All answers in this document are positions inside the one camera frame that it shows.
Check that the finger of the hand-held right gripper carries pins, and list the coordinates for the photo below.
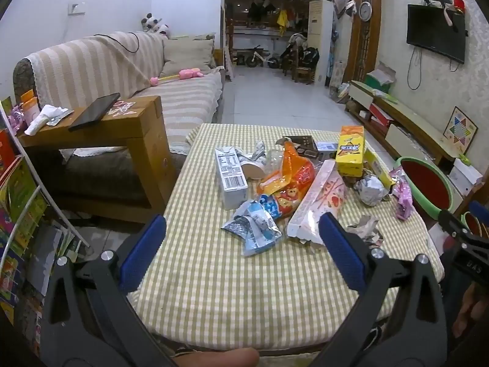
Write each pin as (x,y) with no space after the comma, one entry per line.
(464,241)
(479,210)

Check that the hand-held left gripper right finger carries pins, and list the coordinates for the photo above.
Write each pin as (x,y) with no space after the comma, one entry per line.
(342,250)

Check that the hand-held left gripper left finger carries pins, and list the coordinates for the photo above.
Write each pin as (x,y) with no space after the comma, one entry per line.
(143,252)

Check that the large green-rimmed red bin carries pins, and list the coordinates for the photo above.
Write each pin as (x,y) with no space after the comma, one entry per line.
(428,183)

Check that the orange snack bag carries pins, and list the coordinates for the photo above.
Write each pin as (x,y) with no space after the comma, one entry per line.
(290,183)

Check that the clear plastic bottle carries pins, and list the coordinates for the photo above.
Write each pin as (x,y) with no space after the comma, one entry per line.
(273,164)

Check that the person's right hand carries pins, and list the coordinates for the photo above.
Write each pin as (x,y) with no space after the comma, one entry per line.
(472,309)

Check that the person's left hand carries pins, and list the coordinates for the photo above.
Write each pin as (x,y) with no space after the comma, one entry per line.
(217,358)

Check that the small green-rimmed red bin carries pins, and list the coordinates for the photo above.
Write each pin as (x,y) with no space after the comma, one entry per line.
(477,225)

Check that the crumpled grey paper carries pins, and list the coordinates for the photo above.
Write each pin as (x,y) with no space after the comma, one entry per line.
(365,229)

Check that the white cardboard box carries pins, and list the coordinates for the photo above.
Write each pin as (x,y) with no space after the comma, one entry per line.
(466,176)

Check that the long pink white box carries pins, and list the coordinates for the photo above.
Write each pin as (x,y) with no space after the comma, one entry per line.
(319,202)

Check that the silver foil ball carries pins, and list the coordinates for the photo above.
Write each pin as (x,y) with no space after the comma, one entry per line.
(369,190)

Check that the pink plastic wrapper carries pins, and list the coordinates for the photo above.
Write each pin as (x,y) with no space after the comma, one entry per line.
(403,195)

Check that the star checkers board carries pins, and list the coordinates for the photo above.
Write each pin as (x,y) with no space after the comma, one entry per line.
(460,129)

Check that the blue white snack wrapper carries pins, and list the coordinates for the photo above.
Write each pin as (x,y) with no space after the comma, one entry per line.
(254,229)

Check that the checked tablecloth table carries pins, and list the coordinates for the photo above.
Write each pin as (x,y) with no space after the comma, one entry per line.
(229,294)

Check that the tall yellow orange box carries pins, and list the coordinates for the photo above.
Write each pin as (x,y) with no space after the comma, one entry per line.
(350,151)

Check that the wooden television cabinet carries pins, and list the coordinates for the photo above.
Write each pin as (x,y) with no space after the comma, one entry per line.
(412,118)

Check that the white milk carton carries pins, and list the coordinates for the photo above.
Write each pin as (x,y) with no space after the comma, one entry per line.
(231,179)

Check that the dark brown box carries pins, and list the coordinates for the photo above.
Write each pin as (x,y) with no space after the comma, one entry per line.
(301,143)

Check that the wooden side table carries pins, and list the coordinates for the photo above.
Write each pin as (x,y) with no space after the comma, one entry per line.
(145,130)

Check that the crumpled silver wrapper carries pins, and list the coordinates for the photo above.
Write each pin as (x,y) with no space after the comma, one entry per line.
(256,151)

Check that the magazine rack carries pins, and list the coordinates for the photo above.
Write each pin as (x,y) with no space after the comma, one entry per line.
(19,206)

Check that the red flat box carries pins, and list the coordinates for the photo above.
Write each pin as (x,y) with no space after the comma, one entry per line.
(380,114)

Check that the pink white cards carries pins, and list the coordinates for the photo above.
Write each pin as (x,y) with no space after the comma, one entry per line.
(122,107)

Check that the black tablet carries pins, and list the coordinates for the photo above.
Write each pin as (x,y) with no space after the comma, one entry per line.
(95,111)

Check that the green box with white flaps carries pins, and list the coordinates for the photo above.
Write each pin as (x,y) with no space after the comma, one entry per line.
(378,80)

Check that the white tissue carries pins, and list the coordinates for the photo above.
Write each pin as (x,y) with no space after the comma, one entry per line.
(42,120)

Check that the wooden chair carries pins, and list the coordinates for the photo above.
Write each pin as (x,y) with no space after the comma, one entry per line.
(302,72)

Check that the pink toy wand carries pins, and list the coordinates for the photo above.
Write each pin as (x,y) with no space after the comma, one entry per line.
(187,73)

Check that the pink bag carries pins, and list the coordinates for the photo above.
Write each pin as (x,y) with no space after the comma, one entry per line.
(17,118)

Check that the orange packet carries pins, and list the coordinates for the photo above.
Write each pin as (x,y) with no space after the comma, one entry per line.
(30,107)

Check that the striped beige sofa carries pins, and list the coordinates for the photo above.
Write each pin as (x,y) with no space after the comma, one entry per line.
(95,68)

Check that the black stroller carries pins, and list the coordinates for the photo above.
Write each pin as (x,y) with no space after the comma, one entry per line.
(307,55)

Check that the beige cushion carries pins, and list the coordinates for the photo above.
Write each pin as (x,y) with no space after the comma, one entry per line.
(187,57)

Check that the red hanging toy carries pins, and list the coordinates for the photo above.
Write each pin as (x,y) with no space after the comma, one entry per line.
(456,5)

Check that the white balance bike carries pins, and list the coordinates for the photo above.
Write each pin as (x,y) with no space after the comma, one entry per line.
(254,59)

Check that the standing air conditioner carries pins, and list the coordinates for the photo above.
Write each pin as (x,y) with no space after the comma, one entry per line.
(319,26)

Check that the panda plush toys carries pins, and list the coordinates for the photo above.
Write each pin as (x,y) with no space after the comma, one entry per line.
(154,25)

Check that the yellow garment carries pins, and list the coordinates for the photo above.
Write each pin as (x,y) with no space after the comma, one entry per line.
(282,21)

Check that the wall television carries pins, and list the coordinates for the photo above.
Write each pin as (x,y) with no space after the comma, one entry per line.
(435,32)

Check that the round wall clock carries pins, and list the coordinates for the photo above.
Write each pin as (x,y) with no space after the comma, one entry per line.
(365,11)

